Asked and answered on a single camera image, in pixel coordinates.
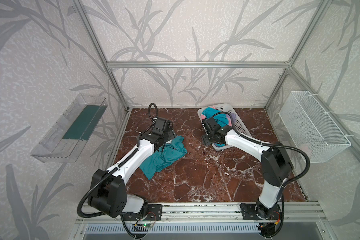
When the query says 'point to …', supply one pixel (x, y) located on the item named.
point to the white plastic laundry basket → (239, 124)
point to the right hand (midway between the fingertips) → (208, 133)
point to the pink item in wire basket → (305, 148)
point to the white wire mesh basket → (310, 127)
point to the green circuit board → (147, 224)
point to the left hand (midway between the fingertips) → (172, 129)
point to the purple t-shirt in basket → (233, 116)
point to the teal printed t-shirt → (163, 156)
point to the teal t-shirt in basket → (221, 119)
